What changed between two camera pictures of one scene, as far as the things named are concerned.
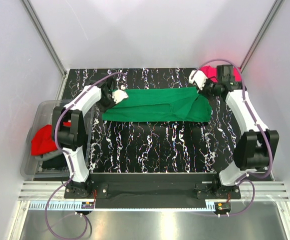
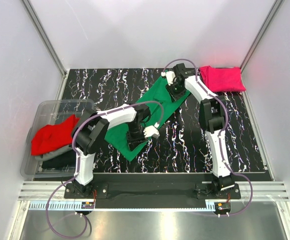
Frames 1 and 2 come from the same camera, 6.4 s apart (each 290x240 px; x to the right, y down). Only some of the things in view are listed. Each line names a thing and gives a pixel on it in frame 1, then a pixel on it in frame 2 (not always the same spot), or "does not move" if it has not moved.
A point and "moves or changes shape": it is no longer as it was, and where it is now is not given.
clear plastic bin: (45, 113) does not move
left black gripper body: (106, 103) → (135, 134)
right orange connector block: (222, 207) does not move
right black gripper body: (210, 88) → (174, 90)
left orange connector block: (87, 205) does not move
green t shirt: (182, 104) moves or changes shape
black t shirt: (58, 162) does not move
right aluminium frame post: (275, 6) does not move
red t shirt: (42, 142) does not move
